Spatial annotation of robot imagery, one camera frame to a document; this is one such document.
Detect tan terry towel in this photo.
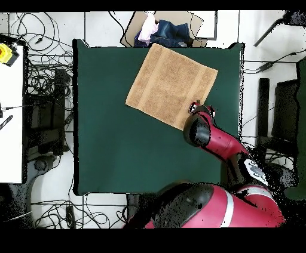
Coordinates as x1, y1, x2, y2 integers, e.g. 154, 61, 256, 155
125, 42, 219, 131

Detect blue denim jeans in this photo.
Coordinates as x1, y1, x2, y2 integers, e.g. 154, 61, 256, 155
133, 19, 194, 48

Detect brown cardboard box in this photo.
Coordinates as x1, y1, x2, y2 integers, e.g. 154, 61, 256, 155
120, 10, 209, 48

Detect pale pink garment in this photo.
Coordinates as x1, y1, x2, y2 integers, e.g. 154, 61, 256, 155
137, 11, 160, 45

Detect dark green draped cloth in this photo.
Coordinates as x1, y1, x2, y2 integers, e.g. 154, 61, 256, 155
283, 57, 306, 200

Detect dark green table cloth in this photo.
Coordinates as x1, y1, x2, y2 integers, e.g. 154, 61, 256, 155
72, 39, 244, 196

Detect black tripod stand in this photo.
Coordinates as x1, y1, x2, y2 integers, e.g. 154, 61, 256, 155
253, 10, 306, 47

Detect black power strip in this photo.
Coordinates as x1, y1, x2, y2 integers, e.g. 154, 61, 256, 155
65, 205, 76, 227

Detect white side table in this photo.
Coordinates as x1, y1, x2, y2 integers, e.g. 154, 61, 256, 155
0, 45, 25, 184

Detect yellow emergency stop button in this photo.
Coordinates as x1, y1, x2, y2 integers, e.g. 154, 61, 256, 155
0, 42, 20, 67

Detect black chair frame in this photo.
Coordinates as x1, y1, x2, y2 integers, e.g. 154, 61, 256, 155
255, 77, 299, 163
23, 67, 74, 156

